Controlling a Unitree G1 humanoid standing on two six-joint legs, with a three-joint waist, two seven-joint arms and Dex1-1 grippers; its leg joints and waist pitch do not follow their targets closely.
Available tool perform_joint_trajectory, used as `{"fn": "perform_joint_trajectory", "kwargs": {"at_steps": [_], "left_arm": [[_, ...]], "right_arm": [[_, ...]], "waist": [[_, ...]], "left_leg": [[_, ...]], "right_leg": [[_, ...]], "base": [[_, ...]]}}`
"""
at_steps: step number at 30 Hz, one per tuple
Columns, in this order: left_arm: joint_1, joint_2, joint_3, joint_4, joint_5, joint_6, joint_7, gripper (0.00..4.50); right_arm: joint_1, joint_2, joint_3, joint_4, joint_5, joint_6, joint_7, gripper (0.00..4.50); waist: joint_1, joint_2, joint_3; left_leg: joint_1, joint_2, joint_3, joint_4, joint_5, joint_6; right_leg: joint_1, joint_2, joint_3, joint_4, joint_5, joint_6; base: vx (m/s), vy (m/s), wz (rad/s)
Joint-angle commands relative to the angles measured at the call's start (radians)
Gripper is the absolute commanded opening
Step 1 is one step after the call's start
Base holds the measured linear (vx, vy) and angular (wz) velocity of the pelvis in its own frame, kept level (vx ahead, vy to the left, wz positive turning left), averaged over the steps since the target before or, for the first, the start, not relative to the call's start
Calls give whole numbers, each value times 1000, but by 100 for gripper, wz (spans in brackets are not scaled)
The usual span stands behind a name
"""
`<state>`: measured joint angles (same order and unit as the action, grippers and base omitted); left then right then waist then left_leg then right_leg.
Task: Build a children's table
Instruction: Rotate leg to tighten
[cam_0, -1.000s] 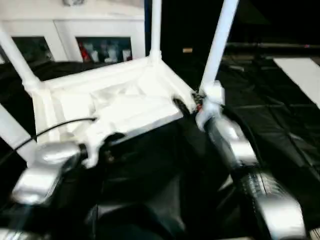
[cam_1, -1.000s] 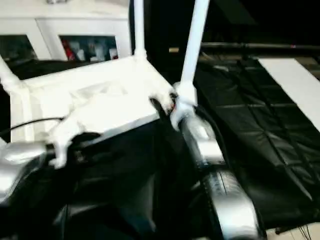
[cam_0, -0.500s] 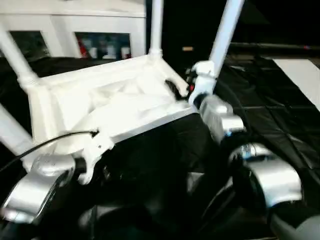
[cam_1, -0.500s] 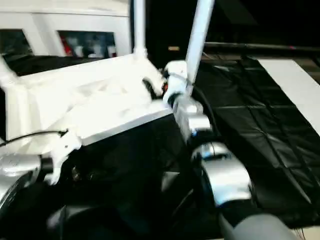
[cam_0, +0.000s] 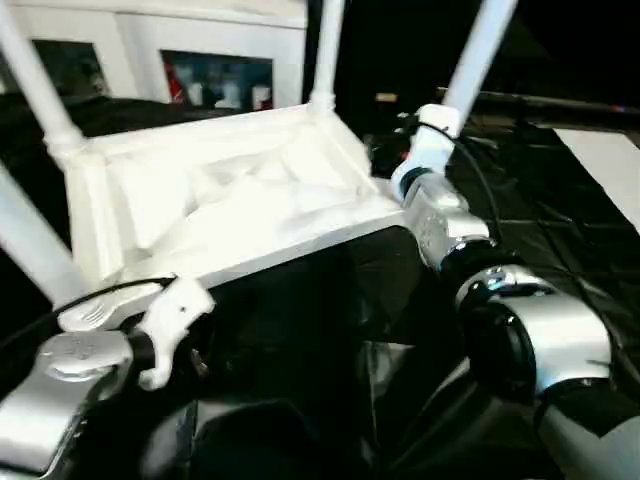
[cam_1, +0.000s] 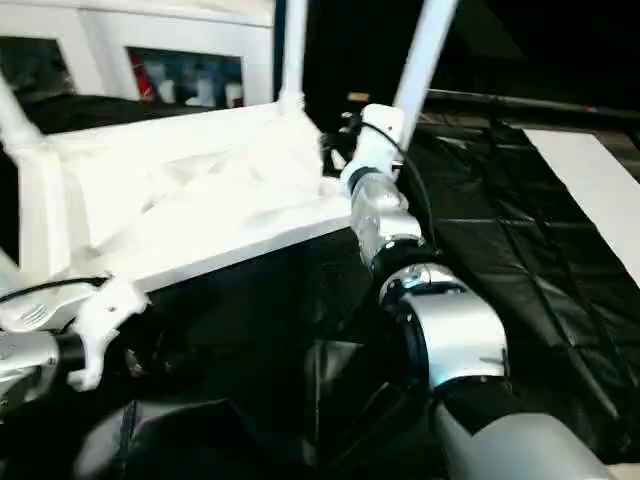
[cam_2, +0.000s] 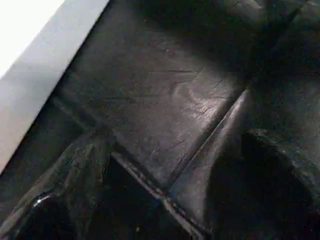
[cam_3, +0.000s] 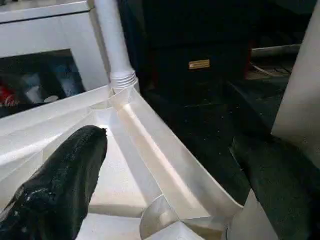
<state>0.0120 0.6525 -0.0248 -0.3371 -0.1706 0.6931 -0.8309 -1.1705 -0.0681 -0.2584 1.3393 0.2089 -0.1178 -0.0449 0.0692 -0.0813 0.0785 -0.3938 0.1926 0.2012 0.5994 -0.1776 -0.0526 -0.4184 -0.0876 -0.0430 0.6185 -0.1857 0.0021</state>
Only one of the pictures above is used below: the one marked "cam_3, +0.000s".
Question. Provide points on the red white small bottle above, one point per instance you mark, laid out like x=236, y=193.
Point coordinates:
x=6, y=96

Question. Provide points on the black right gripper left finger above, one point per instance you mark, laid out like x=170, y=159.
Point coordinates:
x=57, y=190

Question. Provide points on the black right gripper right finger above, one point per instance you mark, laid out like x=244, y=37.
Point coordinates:
x=287, y=195

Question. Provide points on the black mat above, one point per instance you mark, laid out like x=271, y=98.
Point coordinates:
x=212, y=125

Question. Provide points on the white plastic table top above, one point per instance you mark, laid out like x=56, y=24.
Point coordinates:
x=150, y=150

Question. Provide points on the white plastic table leg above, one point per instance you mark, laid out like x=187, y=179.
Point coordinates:
x=300, y=87
x=113, y=45

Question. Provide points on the white cabinet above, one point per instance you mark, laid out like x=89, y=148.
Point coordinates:
x=50, y=30

